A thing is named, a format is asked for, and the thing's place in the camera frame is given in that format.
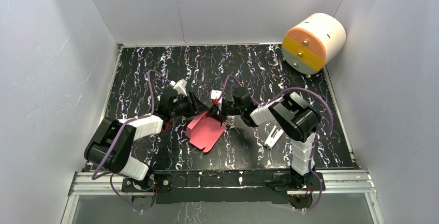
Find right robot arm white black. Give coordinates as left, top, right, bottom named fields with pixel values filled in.
left=207, top=87, right=321, bottom=190

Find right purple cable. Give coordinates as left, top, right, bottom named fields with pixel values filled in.
left=219, top=75, right=334, bottom=212

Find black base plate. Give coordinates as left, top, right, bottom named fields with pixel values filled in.
left=122, top=169, right=317, bottom=204

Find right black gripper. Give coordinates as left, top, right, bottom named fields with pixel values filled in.
left=205, top=99, right=243, bottom=121

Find round drawer cabinet toy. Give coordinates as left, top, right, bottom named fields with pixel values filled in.
left=282, top=13, right=346, bottom=75

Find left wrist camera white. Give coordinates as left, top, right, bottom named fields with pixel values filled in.
left=170, top=79, right=187, bottom=96

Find small white plastic clip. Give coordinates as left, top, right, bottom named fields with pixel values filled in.
left=264, top=126, right=284, bottom=149

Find aluminium front rail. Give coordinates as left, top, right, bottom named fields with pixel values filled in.
left=69, top=169, right=376, bottom=196

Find pink paper box sheet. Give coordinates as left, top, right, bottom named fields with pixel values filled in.
left=185, top=112, right=226, bottom=153

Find purple cable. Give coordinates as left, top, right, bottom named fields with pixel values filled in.
left=91, top=69, right=175, bottom=213
left=219, top=75, right=334, bottom=212

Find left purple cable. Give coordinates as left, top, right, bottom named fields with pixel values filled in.
left=91, top=69, right=175, bottom=213

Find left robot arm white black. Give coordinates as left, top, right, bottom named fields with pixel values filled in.
left=84, top=89, right=209, bottom=191

